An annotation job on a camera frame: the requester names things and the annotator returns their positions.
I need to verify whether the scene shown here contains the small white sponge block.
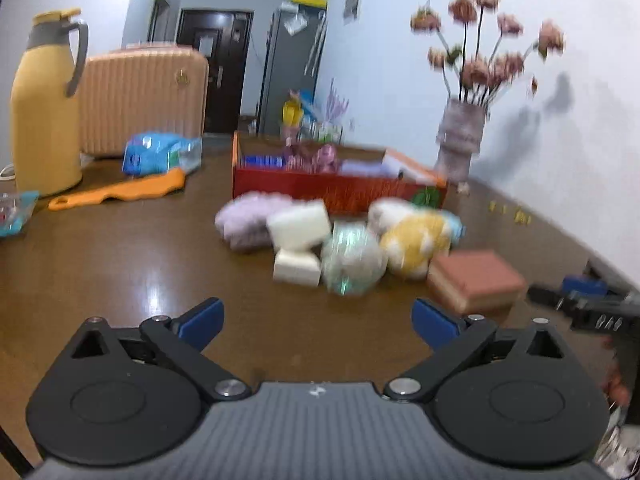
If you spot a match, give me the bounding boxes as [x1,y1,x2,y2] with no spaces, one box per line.
[272,249,321,287]

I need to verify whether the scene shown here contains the iridescent bundle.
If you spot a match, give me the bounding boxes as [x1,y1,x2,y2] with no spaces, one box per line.
[320,221,388,296]

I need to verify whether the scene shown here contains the yellow thermos jug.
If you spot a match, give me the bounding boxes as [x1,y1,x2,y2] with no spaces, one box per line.
[10,8,89,196]

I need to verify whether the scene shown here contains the red cardboard box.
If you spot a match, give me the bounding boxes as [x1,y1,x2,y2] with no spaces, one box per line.
[231,132,447,216]

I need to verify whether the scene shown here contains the grey refrigerator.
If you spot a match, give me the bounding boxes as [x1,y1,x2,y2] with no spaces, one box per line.
[257,0,328,134]

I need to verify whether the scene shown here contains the pink layered sponge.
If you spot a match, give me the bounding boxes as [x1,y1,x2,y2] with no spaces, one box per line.
[427,250,527,315]

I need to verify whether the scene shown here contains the peach ribbed suitcase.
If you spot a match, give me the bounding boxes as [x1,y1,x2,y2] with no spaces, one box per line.
[77,44,208,157]

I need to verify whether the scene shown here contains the purple satin bow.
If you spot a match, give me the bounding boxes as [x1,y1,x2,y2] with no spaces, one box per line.
[283,143,342,174]

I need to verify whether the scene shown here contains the yellow petal crumbs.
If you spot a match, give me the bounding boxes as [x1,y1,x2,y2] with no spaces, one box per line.
[488,200,533,226]

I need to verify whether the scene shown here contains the lilac fluffy plush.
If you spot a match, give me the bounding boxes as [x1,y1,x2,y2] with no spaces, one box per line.
[214,192,296,252]

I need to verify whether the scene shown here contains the dark entrance door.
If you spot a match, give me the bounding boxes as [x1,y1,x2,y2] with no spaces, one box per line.
[177,9,253,134]

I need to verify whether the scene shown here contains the large white sponge block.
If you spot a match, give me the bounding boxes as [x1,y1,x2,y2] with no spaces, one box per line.
[266,200,332,252]

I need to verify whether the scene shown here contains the grey textured vase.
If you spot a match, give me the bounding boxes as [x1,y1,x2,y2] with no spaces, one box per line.
[435,99,487,183]

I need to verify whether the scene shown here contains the clear snack packet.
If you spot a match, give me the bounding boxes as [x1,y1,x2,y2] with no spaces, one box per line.
[0,192,40,238]

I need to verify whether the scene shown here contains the yellow white plush toy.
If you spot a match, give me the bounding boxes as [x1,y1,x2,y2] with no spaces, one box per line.
[368,197,454,281]

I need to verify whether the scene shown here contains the blue tissue pack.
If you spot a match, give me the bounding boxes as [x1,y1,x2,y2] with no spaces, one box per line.
[122,132,203,177]

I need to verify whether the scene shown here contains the light blue plush toy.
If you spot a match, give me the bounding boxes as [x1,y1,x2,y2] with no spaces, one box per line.
[439,209,466,246]

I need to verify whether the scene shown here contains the clutter pile by fridge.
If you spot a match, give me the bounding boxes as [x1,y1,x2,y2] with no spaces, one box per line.
[280,80,349,144]

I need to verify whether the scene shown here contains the pink dried flowers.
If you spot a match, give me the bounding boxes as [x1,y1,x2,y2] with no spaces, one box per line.
[409,0,566,112]

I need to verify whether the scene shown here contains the blue packet in box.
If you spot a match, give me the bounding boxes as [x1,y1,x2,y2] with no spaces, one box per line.
[243,155,286,169]

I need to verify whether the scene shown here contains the lilac cloth in box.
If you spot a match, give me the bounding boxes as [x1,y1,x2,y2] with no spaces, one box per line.
[338,159,399,179]

